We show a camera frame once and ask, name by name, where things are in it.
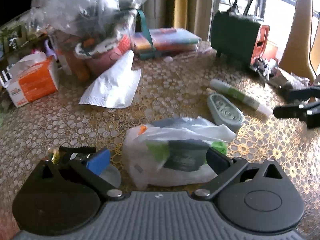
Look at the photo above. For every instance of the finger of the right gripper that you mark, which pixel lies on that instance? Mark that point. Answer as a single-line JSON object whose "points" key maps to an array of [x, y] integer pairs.
{"points": [[302, 94], [300, 111]]}

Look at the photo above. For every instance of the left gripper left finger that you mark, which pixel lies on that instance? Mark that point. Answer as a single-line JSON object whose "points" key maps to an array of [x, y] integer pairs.
{"points": [[89, 171]]}

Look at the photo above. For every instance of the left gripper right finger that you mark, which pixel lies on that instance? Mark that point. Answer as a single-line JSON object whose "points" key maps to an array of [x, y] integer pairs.
{"points": [[226, 169]]}

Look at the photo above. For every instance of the black snack packet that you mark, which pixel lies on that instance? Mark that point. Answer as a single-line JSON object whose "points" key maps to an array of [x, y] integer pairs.
{"points": [[62, 154]]}

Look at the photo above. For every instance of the plastic bag with green item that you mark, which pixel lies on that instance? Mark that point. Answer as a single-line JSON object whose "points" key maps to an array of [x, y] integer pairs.
{"points": [[172, 152]]}

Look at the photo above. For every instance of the small round tin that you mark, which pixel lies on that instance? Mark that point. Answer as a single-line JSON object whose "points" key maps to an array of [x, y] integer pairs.
{"points": [[112, 175]]}

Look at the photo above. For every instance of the green white tube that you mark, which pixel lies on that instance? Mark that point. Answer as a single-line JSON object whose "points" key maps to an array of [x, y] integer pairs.
{"points": [[225, 88]]}

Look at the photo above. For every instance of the green radio box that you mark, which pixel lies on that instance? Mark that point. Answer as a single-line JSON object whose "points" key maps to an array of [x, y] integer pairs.
{"points": [[240, 37]]}

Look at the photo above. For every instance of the white paper sheet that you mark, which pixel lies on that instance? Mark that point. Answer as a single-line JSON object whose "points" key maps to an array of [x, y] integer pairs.
{"points": [[116, 87]]}

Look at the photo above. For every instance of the orange fruit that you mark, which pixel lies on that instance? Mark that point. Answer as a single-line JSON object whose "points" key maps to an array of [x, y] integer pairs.
{"points": [[82, 73]]}

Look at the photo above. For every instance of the orange tissue box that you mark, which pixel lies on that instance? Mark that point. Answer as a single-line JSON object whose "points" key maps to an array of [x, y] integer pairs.
{"points": [[33, 77]]}

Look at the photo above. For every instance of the pink pot with fruit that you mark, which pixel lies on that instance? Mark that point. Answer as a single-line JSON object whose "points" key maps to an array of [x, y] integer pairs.
{"points": [[96, 54]]}

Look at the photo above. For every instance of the white router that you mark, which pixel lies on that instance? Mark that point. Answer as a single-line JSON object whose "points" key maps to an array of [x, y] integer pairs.
{"points": [[5, 75]]}

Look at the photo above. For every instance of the purple vase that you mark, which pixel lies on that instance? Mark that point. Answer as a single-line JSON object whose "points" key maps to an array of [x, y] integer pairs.
{"points": [[49, 51]]}

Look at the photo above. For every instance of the yellow curtain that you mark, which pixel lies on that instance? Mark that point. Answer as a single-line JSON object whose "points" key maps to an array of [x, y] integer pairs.
{"points": [[180, 13]]}

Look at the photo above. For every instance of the stack of colourful folders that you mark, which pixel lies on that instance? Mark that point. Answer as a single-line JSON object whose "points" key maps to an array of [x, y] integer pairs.
{"points": [[165, 40]]}

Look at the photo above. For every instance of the large clear plastic bag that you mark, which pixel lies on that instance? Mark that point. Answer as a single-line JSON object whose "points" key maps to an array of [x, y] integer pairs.
{"points": [[84, 18]]}

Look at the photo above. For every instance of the photo frame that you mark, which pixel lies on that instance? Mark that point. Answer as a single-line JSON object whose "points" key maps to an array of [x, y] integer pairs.
{"points": [[14, 37]]}

